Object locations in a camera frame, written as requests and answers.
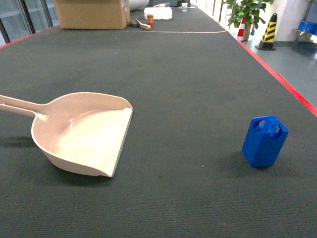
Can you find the beige plastic dustpan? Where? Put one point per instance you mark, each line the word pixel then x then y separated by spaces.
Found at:
pixel 82 132

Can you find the blue plastic block part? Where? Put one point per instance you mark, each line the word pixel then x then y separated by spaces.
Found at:
pixel 264 140

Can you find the stainless steel shelf rack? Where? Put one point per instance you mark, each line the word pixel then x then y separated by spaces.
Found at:
pixel 305 35

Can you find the small hand brush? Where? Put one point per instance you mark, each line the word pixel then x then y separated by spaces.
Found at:
pixel 135 23

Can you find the orange cylindrical container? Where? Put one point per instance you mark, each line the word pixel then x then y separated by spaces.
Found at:
pixel 150 20

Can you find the white foam box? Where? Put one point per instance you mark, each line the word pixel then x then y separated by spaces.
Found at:
pixel 159 13

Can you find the white paper cup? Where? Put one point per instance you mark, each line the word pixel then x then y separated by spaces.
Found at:
pixel 184 6

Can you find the red white traffic cone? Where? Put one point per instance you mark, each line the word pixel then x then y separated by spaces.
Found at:
pixel 240 34

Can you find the large cardboard box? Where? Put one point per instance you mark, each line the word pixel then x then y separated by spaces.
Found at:
pixel 93 14

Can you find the yellow black traffic cone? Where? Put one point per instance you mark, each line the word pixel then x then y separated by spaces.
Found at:
pixel 267 41

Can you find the green potted plant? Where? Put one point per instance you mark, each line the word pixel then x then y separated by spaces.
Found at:
pixel 250 10

